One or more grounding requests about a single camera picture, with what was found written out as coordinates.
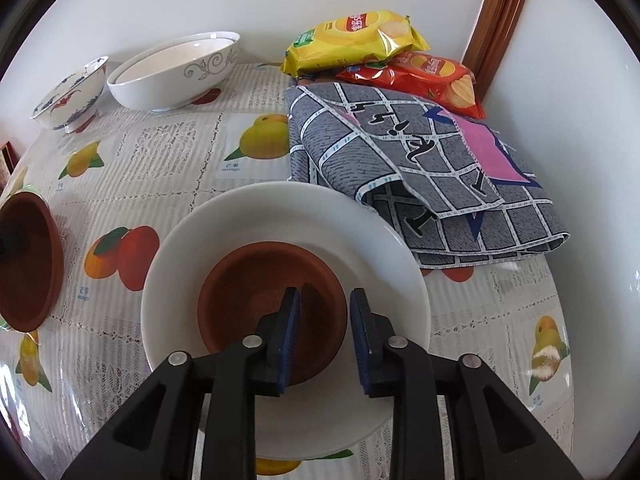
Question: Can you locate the grey checkered folded cloth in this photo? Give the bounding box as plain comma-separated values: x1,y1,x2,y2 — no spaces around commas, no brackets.
284,82,570,269

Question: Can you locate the blue patterned porcelain bowl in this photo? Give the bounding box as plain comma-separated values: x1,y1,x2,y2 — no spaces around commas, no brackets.
30,56,108,132

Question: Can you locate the white round plate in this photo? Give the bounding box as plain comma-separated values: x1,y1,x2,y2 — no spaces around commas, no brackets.
141,182,431,460

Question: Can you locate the brown wooden door frame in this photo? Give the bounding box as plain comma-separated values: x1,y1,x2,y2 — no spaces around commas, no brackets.
462,0,526,101

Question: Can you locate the green square plate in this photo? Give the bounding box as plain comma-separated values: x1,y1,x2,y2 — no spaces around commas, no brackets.
0,184,46,205

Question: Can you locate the large white porcelain bowl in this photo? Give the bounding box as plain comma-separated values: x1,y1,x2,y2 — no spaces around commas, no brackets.
107,30,241,112

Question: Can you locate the brown clay saucer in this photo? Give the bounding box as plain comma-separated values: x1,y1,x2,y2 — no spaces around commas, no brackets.
1,191,64,333
198,242,347,385

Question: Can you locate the red chips bag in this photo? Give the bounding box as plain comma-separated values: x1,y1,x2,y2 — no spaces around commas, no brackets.
336,51,486,119

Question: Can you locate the fruit print lace tablecloth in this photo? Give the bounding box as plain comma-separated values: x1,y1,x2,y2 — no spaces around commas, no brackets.
1,64,574,479

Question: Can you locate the brown patterned book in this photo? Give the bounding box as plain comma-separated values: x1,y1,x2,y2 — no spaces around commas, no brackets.
0,142,17,186

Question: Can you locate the yellow chips bag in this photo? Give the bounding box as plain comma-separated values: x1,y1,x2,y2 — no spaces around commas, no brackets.
281,10,430,77

